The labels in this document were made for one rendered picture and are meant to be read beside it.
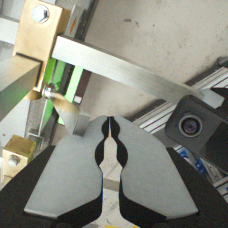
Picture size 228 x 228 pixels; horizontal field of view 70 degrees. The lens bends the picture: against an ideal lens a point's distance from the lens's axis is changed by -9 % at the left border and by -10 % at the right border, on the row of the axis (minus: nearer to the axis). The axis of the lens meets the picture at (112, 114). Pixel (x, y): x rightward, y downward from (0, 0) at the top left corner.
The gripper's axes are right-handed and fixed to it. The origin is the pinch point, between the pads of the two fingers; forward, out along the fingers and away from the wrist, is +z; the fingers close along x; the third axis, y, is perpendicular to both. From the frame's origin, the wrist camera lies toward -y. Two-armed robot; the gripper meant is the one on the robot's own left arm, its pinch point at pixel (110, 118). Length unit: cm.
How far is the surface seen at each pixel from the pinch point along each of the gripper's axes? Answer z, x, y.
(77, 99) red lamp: 28.8, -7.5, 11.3
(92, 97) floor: 99, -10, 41
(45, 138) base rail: 29.0, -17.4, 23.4
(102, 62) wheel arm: 12.9, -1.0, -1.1
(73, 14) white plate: 19.5, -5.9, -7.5
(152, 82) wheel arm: 12.9, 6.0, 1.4
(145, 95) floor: 99, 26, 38
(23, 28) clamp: 11.8, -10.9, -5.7
